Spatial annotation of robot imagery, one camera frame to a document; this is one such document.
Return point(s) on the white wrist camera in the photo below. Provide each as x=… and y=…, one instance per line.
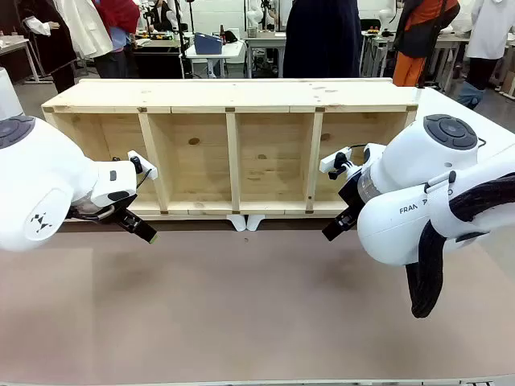
x=332, y=161
x=147, y=167

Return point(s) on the light wooden shelf box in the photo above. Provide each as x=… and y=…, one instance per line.
x=201, y=96

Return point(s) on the person in black coat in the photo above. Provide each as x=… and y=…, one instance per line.
x=52, y=48

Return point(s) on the white work table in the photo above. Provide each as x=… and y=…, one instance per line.
x=231, y=50

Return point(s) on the person in orange clothes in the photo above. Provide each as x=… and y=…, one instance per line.
x=426, y=24

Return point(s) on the blue box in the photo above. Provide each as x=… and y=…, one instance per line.
x=209, y=44

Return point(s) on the person in white lab coat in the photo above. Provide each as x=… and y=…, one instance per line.
x=86, y=28

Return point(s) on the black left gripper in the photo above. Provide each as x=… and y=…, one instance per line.
x=116, y=213

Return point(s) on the black tripod stand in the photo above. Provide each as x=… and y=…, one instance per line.
x=182, y=40

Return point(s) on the person in navy sweater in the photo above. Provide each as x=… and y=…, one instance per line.
x=322, y=40

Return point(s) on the grey work table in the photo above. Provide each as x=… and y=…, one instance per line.
x=265, y=36

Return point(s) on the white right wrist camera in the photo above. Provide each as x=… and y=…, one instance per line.
x=332, y=161

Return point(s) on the light grey desk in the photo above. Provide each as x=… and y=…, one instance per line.
x=16, y=46

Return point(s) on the person in red jacket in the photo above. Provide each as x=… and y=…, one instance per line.
x=120, y=16

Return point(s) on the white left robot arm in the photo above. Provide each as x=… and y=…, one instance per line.
x=40, y=181

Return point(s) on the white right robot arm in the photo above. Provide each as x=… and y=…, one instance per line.
x=402, y=229

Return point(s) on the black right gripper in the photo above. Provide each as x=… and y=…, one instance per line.
x=352, y=197

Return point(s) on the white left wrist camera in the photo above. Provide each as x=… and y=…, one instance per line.
x=147, y=167

